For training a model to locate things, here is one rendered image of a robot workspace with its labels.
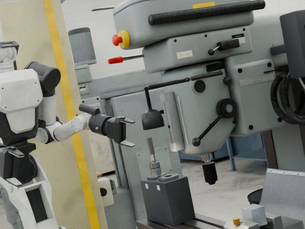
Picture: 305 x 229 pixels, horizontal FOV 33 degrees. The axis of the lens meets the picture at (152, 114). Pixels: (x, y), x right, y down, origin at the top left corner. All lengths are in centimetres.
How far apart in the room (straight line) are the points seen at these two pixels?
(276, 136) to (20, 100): 107
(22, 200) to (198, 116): 86
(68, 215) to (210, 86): 195
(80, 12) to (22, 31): 794
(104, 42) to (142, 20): 972
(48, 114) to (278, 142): 105
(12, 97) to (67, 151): 136
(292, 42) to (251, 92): 26
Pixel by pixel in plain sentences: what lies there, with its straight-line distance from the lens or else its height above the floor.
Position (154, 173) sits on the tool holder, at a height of 120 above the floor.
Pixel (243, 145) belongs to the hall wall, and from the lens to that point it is 932.
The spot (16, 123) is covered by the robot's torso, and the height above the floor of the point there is 154.
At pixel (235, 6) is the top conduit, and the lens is 180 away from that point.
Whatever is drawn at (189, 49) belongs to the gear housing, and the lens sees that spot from 173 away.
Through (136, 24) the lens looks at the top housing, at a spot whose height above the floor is 179.
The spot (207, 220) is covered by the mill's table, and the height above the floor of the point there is 99.
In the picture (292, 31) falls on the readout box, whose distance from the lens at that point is 169.
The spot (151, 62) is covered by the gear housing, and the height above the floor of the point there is 166.
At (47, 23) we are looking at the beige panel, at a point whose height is 213.
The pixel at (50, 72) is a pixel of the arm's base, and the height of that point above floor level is 173.
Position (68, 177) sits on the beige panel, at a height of 110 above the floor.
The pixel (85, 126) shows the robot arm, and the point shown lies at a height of 147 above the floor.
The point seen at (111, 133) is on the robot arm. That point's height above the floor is 142.
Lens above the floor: 158
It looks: 3 degrees down
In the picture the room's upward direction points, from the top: 11 degrees counter-clockwise
